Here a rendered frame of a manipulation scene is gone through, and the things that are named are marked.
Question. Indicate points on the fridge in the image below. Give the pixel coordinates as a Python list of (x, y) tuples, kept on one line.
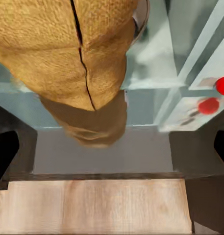
[(205, 198)]

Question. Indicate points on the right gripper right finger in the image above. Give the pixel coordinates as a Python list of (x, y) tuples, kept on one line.
[(219, 143)]

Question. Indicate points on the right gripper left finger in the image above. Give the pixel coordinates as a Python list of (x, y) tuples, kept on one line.
[(9, 146)]

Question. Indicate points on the microwave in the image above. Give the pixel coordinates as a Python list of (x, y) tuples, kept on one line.
[(180, 43)]

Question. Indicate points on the popcorn bag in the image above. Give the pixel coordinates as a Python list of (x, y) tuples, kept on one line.
[(69, 51)]

